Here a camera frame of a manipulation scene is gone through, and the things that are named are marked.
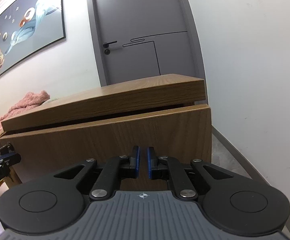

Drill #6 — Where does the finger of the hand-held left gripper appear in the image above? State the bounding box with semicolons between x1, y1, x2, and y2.
0;158;21;167
0;153;21;160

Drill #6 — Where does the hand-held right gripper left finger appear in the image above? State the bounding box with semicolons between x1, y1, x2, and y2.
53;145;141;201

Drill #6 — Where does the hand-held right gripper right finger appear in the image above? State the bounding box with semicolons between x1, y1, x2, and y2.
147;146;234;200

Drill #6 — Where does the wooden drawer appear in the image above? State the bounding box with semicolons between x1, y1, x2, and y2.
0;103;212;198

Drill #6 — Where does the brown leather sofa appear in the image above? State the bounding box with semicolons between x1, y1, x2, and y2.
0;130;22;187

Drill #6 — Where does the pink fluffy blanket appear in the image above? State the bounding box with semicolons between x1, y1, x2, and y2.
0;90;51;153

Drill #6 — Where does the wooden nightstand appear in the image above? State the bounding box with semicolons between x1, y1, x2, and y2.
0;73;212;198

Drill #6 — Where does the grey door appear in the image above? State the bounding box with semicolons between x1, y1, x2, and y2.
86;0;206;105

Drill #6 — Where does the framed abstract wall picture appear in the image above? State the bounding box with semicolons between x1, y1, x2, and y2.
0;0;66;82

